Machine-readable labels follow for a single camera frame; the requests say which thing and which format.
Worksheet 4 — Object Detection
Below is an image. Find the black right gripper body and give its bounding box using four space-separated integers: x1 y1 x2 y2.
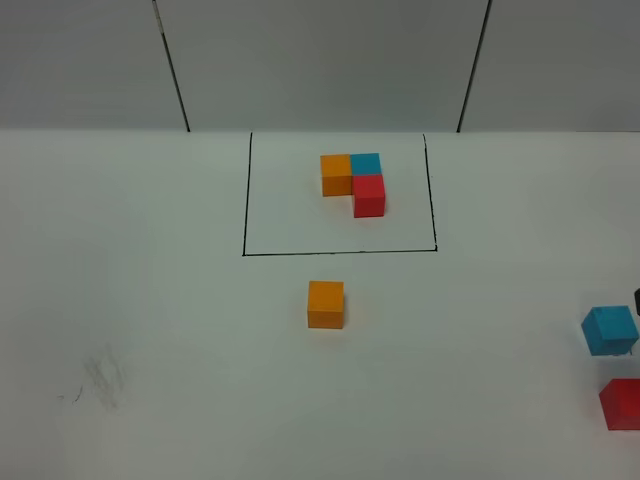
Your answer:
634 288 640 316

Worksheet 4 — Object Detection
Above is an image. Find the orange template block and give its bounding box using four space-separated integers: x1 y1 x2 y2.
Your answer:
320 154 352 197

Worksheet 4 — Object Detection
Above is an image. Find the blue template block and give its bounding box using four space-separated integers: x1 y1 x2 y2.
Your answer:
350 153 382 176

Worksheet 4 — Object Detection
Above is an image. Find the red template block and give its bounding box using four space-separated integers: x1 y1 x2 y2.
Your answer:
352 174 386 218

